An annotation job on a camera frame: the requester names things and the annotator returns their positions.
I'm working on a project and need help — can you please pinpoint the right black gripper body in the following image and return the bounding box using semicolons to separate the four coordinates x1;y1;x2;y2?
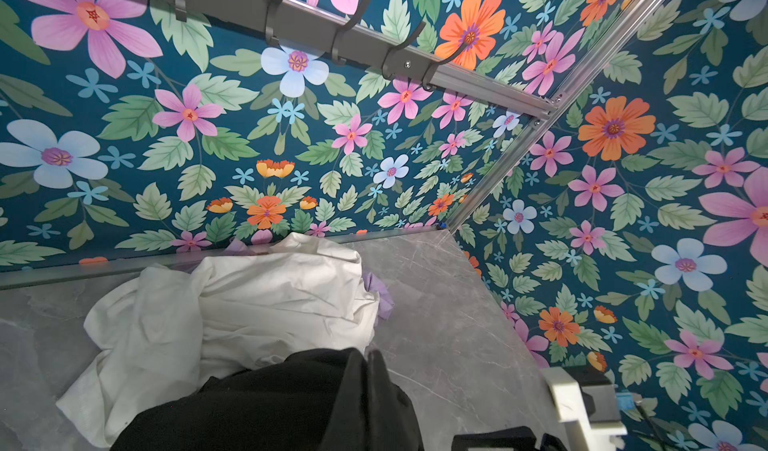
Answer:
451;426;567;451

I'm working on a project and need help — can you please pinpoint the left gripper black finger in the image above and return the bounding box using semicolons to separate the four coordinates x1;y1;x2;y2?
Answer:
319;348;424;450

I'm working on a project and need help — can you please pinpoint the grey coat hook rail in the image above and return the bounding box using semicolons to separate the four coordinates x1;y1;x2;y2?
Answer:
164;0;555;118

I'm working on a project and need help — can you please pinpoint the white cloth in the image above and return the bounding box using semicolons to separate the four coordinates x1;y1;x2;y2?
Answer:
57;233;380;448

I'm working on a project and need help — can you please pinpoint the black cloth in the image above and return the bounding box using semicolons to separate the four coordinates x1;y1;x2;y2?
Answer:
112;348;350;450

